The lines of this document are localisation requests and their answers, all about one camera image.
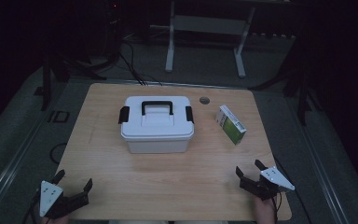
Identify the metal floor rail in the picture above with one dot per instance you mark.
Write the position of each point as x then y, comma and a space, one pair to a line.
18, 155
323, 174

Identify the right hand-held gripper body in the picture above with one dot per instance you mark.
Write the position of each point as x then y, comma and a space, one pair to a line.
275, 179

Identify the person's right hand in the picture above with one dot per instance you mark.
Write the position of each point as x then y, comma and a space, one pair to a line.
265, 211

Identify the black metal stand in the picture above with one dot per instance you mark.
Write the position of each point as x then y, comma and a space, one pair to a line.
48, 81
303, 93

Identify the black floor bracket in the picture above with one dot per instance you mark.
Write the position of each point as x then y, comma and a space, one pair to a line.
59, 116

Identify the grey round table grommet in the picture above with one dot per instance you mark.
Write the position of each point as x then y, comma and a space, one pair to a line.
204, 100

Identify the white plastic storage box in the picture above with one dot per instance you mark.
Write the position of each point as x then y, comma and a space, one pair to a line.
158, 144

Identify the green and white carton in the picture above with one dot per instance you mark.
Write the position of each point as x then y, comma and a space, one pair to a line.
233, 128

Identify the white metal stand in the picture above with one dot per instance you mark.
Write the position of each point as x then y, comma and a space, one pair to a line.
209, 25

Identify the dark equipment tower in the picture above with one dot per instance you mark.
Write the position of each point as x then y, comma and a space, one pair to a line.
114, 28

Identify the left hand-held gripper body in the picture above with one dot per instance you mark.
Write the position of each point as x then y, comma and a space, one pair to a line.
51, 199

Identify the person's left hand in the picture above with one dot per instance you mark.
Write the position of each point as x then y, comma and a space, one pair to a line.
56, 221

